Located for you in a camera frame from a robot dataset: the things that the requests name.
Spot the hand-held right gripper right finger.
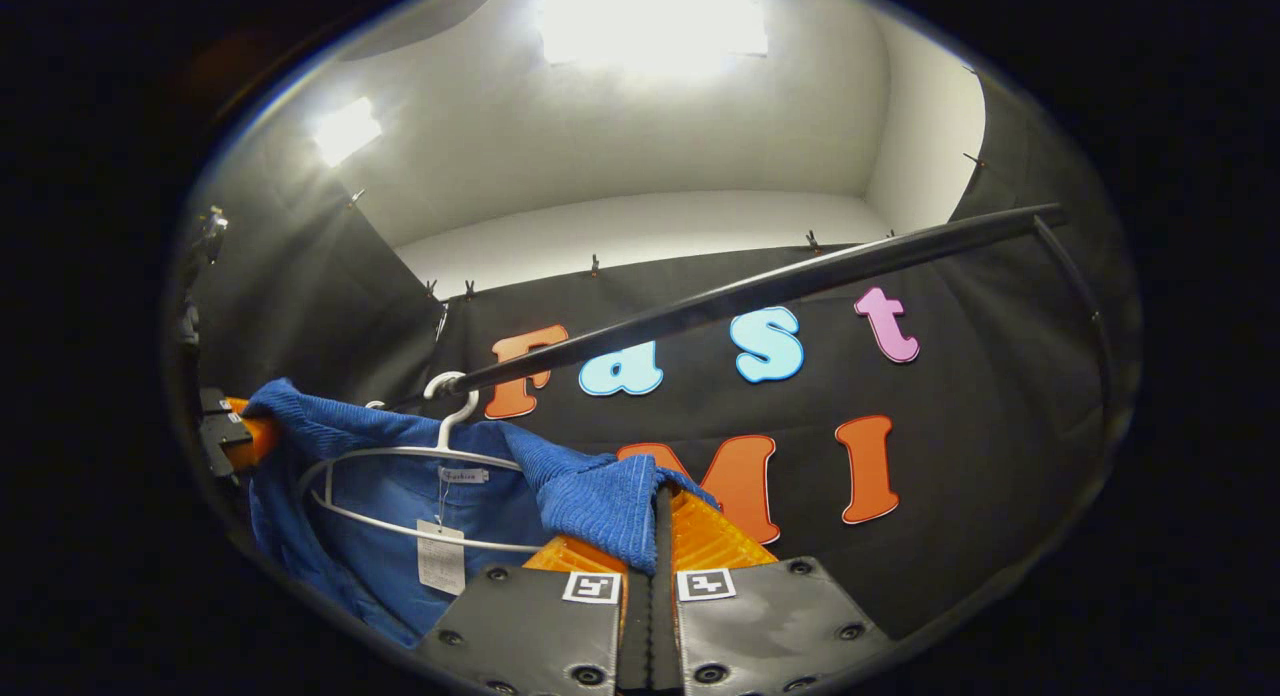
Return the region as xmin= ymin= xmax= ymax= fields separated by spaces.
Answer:
xmin=652 ymin=484 xmax=896 ymax=696

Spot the small ceiling light panel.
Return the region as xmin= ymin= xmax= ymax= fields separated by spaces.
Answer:
xmin=312 ymin=96 xmax=384 ymax=169

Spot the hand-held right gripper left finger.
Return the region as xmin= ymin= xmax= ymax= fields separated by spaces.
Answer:
xmin=415 ymin=484 xmax=653 ymax=696

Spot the dark metal fixture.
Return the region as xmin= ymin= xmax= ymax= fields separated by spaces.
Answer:
xmin=175 ymin=206 xmax=229 ymax=352

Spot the row of black cloth clips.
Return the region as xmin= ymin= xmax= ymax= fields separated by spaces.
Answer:
xmin=345 ymin=151 xmax=986 ymax=302

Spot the large ceiling light panel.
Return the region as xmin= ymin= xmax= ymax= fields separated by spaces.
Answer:
xmin=535 ymin=0 xmax=771 ymax=77

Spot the black clothes rack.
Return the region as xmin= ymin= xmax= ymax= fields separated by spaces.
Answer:
xmin=385 ymin=204 xmax=1116 ymax=417

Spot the white hanger holding jacket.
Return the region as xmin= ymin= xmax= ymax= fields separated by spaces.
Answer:
xmin=297 ymin=371 xmax=546 ymax=554

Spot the blue corduroy jacket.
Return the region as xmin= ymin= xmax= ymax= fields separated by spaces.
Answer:
xmin=243 ymin=378 xmax=719 ymax=649

